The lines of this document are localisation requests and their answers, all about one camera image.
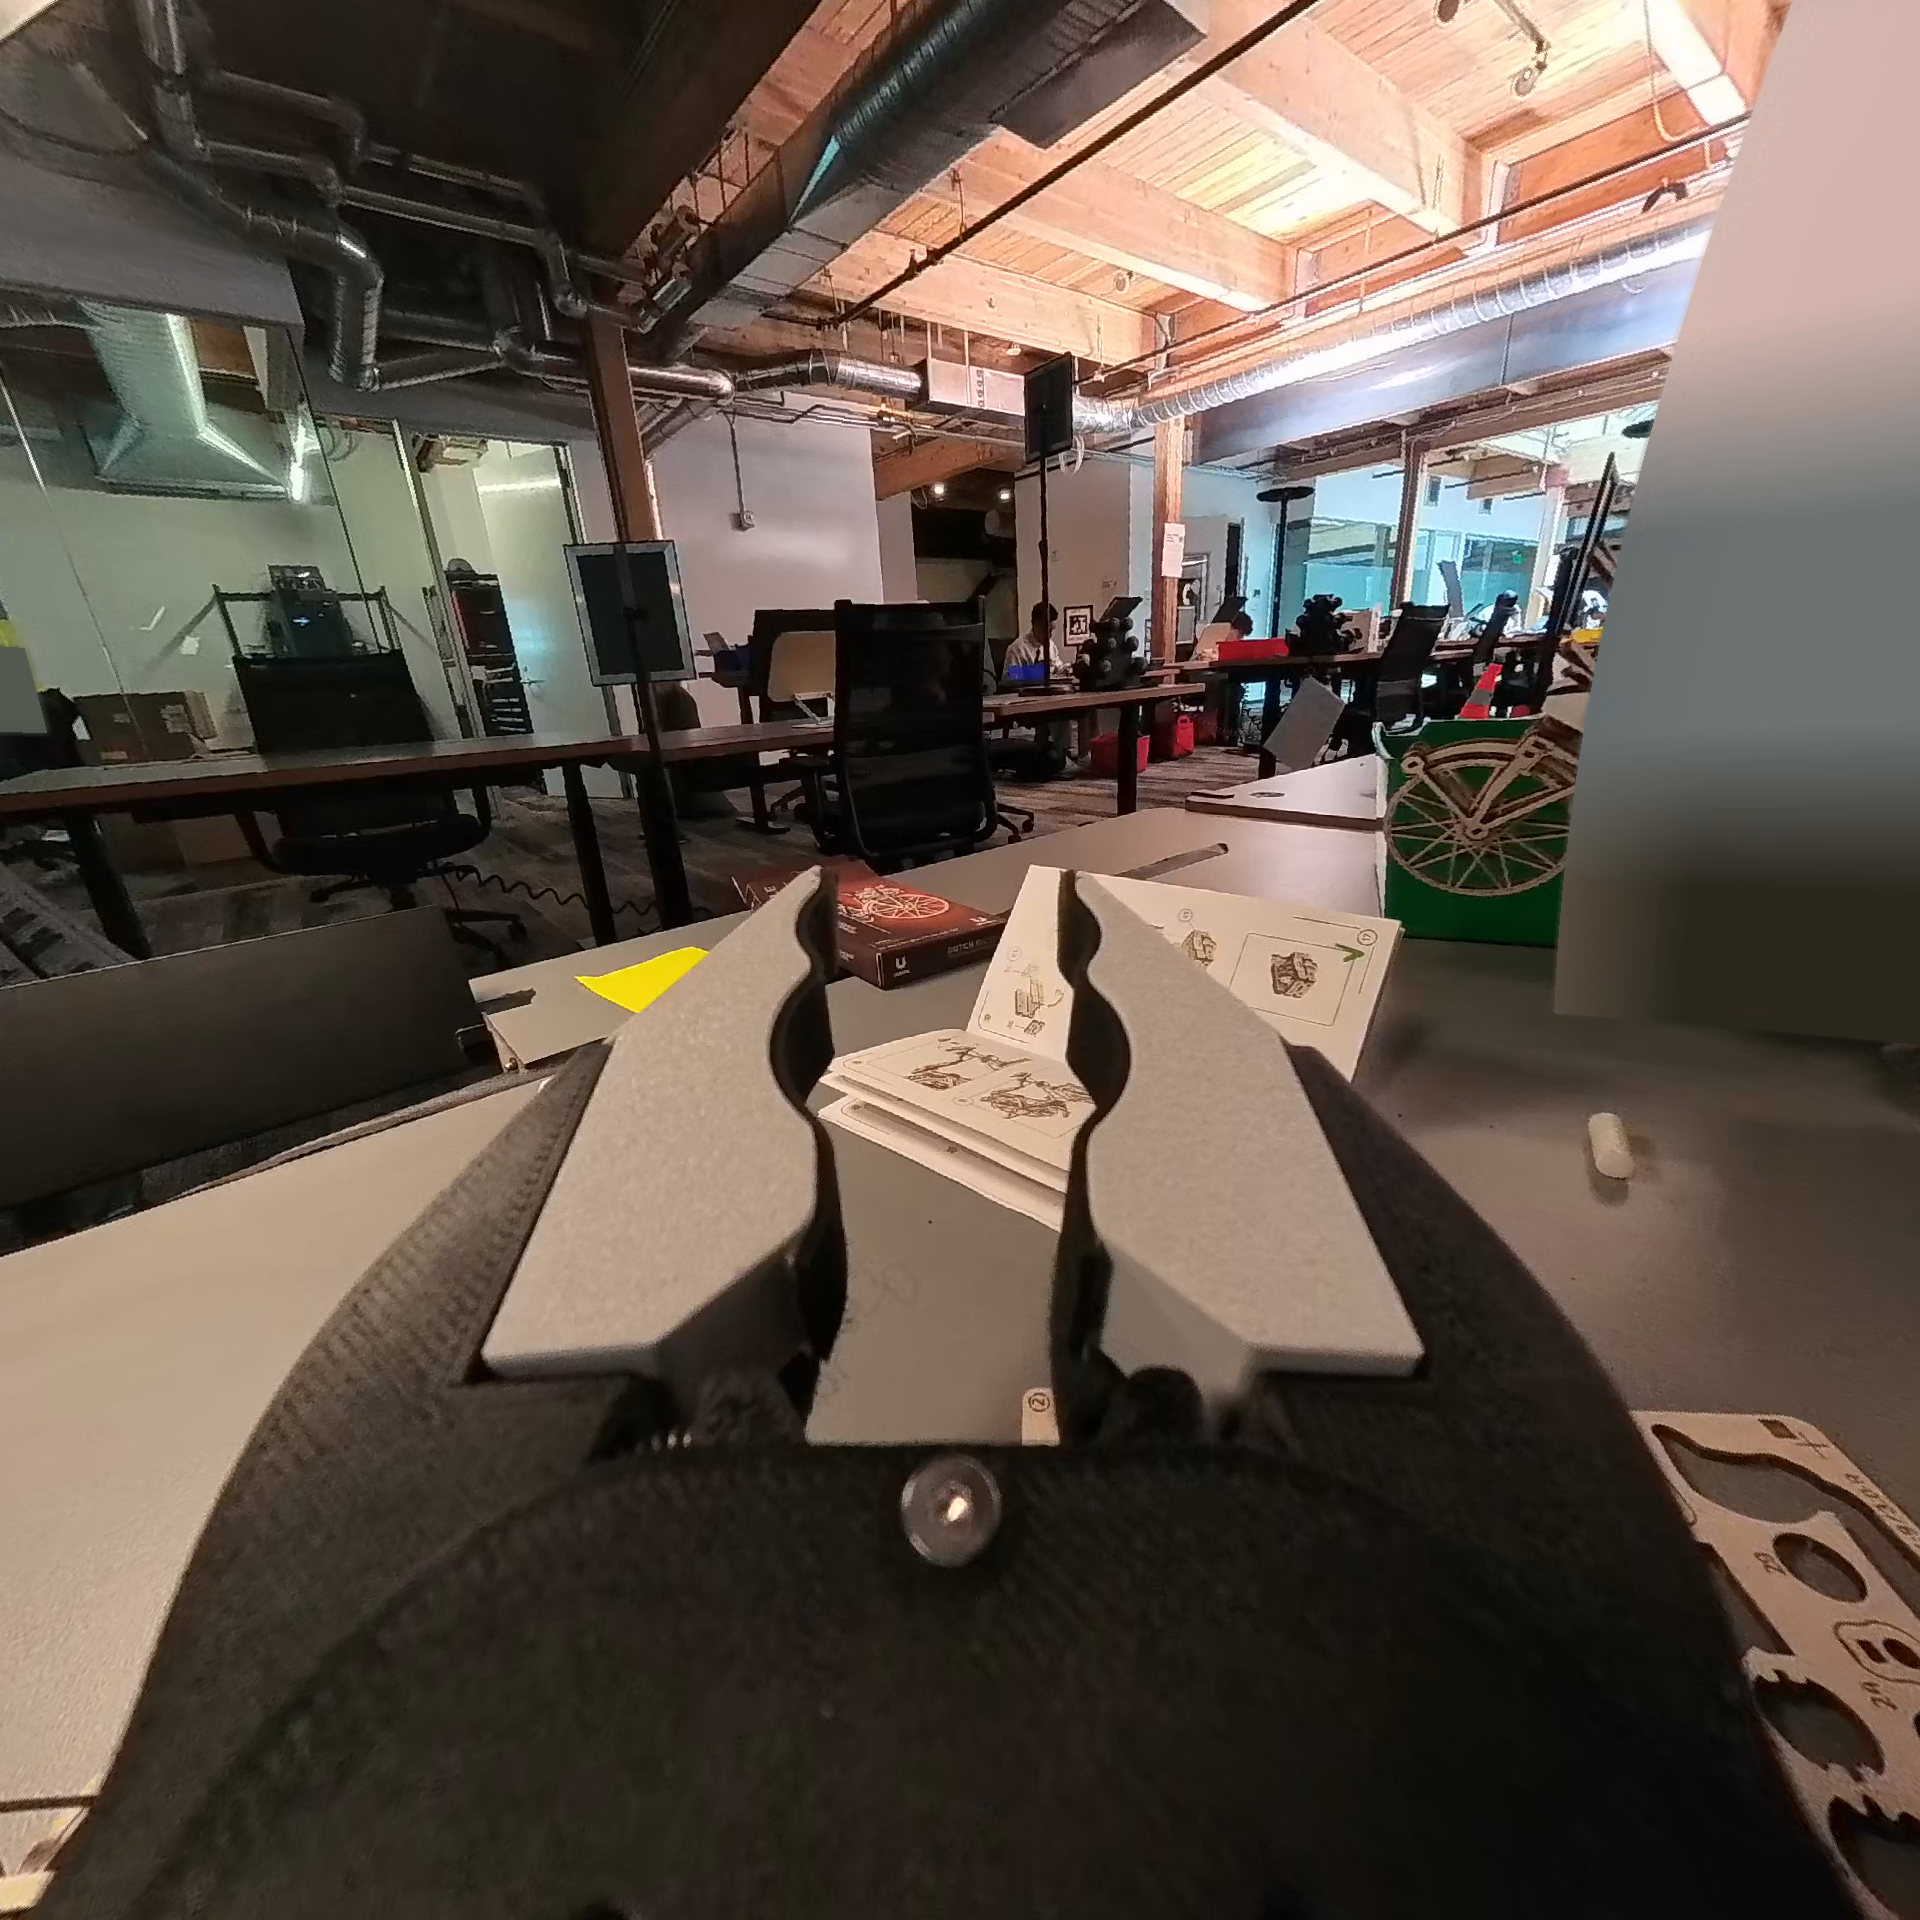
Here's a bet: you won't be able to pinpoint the cardboard box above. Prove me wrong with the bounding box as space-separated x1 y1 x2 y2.
70 690 220 764

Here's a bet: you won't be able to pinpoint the dark grey desk divider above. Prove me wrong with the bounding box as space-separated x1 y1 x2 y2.
0 904 500 1210

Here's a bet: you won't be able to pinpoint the dark red model kit box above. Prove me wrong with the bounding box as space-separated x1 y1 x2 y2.
735 863 1010 992

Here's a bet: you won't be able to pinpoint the long dark desk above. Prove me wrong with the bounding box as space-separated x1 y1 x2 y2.
0 723 842 961

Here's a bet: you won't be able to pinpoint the pale paper sheets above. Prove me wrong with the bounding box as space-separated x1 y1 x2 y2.
0 1799 91 1913

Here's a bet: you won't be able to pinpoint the white instruction booklet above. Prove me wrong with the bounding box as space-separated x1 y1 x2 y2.
818 1029 1100 1240

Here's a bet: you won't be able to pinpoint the wire shelving rack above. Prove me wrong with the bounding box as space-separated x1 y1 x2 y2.
210 563 407 663

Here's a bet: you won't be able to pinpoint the white instruction sheet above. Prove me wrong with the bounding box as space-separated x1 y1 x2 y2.
972 864 1406 1087

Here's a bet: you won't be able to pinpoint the green plastic crate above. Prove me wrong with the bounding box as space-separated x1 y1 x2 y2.
1377 717 1580 949

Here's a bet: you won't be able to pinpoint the black floor lamp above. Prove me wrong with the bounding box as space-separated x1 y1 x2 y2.
1258 482 1318 663

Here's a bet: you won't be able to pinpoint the black mesh office chair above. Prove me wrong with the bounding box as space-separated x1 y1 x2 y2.
809 599 1041 876

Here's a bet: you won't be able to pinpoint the framed sign on stand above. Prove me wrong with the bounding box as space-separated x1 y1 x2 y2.
565 537 698 690

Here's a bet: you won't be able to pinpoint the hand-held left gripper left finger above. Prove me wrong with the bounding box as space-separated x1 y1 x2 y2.
479 864 838 1385

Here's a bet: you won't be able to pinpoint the yellow sticky note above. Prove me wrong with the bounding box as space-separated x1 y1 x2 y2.
575 945 711 1010

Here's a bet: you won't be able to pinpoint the wooden laser-cut part sheet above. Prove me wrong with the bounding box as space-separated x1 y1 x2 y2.
1633 1409 1920 1913

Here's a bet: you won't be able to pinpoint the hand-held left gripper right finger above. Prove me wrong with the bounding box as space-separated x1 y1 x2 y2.
1046 864 1427 1426

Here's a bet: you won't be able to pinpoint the black padded office chair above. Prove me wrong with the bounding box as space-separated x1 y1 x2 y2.
228 652 500 922

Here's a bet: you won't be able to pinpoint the wooden bicycle model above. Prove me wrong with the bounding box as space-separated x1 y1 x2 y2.
1381 647 1599 906

